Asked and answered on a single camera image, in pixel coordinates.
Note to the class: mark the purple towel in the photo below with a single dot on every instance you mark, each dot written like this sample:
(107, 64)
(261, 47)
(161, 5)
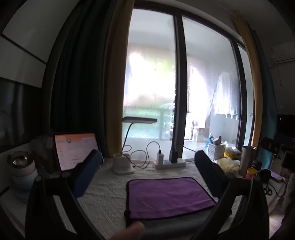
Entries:
(168, 196)

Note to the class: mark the white air conditioner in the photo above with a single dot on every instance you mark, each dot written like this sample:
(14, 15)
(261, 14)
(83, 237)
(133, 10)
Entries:
(284, 52)

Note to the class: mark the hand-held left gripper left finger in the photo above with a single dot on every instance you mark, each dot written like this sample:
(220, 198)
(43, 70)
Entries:
(88, 173)

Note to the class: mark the black round jar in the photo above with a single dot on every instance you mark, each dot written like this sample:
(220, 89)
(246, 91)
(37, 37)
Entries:
(265, 175)

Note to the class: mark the dark curtain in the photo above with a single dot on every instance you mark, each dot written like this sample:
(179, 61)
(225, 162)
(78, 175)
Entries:
(80, 80)

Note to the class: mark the tablet with lit screen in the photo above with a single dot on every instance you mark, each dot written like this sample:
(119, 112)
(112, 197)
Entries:
(73, 150)

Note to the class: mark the steel tumbler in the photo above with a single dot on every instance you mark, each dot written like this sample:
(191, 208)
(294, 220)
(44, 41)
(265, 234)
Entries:
(247, 161)

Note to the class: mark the grey towel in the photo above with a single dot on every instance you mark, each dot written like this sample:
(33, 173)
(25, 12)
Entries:
(182, 227)

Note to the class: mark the black charger plug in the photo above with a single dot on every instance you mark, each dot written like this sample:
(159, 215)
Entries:
(173, 156)

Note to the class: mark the purple phone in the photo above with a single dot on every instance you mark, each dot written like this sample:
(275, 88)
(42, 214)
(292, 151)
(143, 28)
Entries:
(276, 176)

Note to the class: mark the person's left hand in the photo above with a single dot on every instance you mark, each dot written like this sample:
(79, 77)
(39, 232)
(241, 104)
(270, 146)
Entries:
(129, 233)

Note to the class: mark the black window frame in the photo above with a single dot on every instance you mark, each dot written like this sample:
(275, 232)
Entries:
(179, 80)

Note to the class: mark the yellow cup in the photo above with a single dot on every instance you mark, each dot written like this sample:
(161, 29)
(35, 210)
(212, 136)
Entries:
(251, 173)

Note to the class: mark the black scissors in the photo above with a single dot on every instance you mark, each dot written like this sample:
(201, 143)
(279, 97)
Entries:
(268, 189)

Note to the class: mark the white woven basket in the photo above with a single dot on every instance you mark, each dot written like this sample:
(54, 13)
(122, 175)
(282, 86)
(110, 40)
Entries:
(216, 151)

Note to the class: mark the yellow curtain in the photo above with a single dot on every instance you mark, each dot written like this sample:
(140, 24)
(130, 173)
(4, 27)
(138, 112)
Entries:
(116, 80)
(252, 80)

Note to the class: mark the white quilted table cover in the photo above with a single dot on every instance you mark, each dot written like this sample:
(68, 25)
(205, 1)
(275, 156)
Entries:
(108, 191)

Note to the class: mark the white charger plug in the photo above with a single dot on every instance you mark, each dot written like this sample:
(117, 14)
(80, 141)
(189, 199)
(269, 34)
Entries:
(160, 158)

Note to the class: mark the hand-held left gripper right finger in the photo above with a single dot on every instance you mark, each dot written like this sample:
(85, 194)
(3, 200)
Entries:
(207, 175)

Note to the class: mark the white desk lamp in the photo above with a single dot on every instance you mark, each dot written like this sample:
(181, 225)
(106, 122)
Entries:
(122, 165)

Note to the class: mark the teal curtain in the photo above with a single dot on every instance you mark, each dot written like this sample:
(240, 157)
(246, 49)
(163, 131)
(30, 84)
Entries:
(268, 103)

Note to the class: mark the white power strip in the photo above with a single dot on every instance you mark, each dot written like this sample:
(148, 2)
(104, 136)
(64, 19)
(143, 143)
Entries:
(175, 164)

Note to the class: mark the yellow packets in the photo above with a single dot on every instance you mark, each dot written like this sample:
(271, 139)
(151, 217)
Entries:
(229, 165)

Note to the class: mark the hanging white garment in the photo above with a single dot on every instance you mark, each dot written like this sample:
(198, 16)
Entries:
(227, 94)

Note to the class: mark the yellow tissue pack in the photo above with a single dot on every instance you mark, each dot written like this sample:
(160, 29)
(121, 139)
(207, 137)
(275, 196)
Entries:
(231, 152)

